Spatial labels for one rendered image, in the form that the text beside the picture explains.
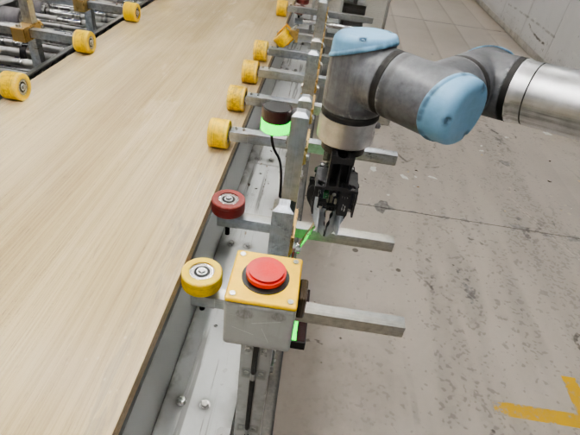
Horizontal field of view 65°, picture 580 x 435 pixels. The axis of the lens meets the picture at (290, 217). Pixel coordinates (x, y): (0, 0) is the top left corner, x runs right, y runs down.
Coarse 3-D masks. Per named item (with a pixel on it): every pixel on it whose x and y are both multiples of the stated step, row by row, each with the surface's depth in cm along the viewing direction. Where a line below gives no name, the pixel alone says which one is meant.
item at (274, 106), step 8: (264, 104) 88; (272, 104) 89; (280, 104) 89; (288, 104) 90; (280, 112) 87; (272, 136) 92; (288, 136) 90; (272, 144) 93; (280, 160) 95; (280, 168) 96; (280, 176) 98; (280, 184) 99; (280, 192) 100
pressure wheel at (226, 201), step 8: (216, 192) 109; (224, 192) 110; (232, 192) 110; (240, 192) 110; (216, 200) 107; (224, 200) 108; (232, 200) 108; (240, 200) 108; (216, 208) 106; (224, 208) 105; (232, 208) 105; (240, 208) 107; (224, 216) 106; (232, 216) 107; (240, 216) 108
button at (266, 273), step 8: (248, 264) 45; (256, 264) 45; (264, 264) 45; (272, 264) 45; (280, 264) 45; (248, 272) 44; (256, 272) 44; (264, 272) 44; (272, 272) 44; (280, 272) 44; (248, 280) 44; (256, 280) 43; (264, 280) 43; (272, 280) 43; (280, 280) 44; (264, 288) 43; (272, 288) 44
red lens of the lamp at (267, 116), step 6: (264, 108) 88; (264, 114) 88; (270, 114) 87; (276, 114) 86; (282, 114) 87; (288, 114) 87; (264, 120) 88; (270, 120) 87; (276, 120) 87; (282, 120) 87; (288, 120) 88
